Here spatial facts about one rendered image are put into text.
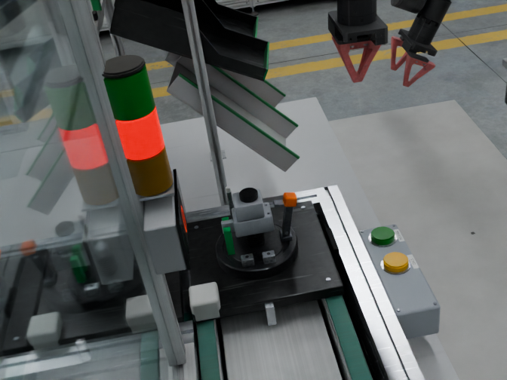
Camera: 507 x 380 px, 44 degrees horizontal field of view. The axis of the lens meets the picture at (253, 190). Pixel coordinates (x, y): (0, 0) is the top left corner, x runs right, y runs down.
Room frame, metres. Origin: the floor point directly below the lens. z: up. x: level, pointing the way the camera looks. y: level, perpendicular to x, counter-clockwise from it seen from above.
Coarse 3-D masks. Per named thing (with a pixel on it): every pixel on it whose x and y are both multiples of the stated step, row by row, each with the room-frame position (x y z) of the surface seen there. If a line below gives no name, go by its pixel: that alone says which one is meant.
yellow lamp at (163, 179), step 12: (156, 156) 0.62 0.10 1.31; (132, 168) 0.62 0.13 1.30; (144, 168) 0.61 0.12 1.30; (156, 168) 0.62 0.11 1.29; (168, 168) 0.63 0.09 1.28; (132, 180) 0.62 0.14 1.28; (144, 180) 0.61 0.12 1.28; (156, 180) 0.61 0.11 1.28; (168, 180) 0.62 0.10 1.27; (144, 192) 0.61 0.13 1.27; (156, 192) 0.61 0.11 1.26
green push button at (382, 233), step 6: (378, 228) 0.84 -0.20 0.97; (384, 228) 0.84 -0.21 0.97; (390, 228) 0.84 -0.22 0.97; (372, 234) 0.83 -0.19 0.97; (378, 234) 0.83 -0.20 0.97; (384, 234) 0.82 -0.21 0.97; (390, 234) 0.82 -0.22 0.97; (372, 240) 0.82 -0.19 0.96; (378, 240) 0.81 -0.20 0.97; (384, 240) 0.81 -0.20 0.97; (390, 240) 0.81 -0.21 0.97
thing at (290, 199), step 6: (288, 192) 0.84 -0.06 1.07; (294, 192) 0.84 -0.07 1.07; (288, 198) 0.83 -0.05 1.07; (294, 198) 0.83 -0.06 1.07; (276, 204) 0.83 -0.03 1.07; (282, 204) 0.83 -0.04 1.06; (288, 204) 0.83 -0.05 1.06; (294, 204) 0.83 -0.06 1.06; (288, 210) 0.83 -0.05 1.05; (288, 216) 0.83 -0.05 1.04; (288, 222) 0.83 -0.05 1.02; (282, 228) 0.84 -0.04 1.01; (288, 228) 0.83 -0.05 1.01
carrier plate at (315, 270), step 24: (312, 216) 0.91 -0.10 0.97; (192, 240) 0.89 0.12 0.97; (216, 240) 0.88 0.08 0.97; (312, 240) 0.84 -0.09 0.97; (192, 264) 0.83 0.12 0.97; (216, 264) 0.82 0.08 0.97; (312, 264) 0.78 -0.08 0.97; (240, 288) 0.75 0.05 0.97; (264, 288) 0.74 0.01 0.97; (288, 288) 0.73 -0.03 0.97; (312, 288) 0.72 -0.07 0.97; (336, 288) 0.72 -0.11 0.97; (240, 312) 0.71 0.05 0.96
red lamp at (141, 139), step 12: (144, 120) 0.62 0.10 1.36; (156, 120) 0.63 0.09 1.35; (120, 132) 0.62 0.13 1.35; (132, 132) 0.61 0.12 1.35; (144, 132) 0.61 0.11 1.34; (156, 132) 0.62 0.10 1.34; (132, 144) 0.61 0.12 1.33; (144, 144) 0.61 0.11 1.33; (156, 144) 0.62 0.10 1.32; (132, 156) 0.61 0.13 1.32; (144, 156) 0.61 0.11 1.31
